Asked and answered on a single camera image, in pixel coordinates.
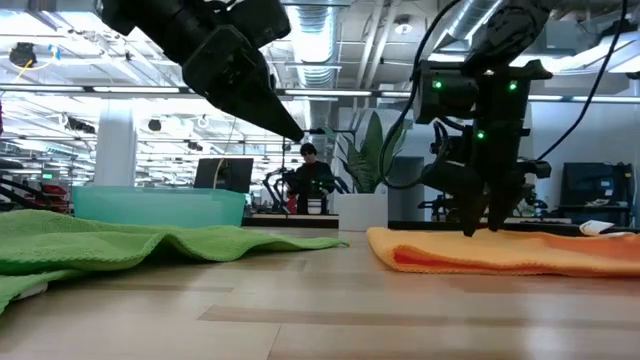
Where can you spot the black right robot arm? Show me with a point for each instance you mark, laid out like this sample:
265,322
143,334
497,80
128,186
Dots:
500,95

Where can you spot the person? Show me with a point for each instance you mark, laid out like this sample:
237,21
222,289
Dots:
312,182

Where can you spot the orange microfiber towel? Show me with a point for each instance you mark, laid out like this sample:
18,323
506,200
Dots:
500,252

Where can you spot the white crumpled paper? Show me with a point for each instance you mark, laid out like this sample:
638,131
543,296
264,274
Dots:
595,227

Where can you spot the large green leafy plant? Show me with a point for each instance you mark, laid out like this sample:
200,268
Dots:
372,160

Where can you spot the white square planter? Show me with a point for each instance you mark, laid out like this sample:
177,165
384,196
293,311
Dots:
362,212

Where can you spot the white round pillar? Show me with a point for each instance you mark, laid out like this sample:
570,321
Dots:
115,145

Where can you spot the long ceiling light bar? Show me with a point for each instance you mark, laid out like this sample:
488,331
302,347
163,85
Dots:
325,92

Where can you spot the green microfiber towel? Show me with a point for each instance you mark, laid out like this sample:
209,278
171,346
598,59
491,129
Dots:
100,240

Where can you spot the silver ventilation duct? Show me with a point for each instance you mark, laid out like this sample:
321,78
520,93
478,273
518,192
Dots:
315,50

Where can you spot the teal plastic basket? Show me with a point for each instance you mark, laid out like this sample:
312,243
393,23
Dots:
150,205

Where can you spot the black computer monitor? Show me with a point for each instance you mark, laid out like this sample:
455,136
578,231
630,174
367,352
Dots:
225,175

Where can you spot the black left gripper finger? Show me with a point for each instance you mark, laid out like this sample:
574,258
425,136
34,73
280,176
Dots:
240,80

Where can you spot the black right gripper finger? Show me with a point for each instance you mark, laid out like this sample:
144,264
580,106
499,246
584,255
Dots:
500,210
470,212

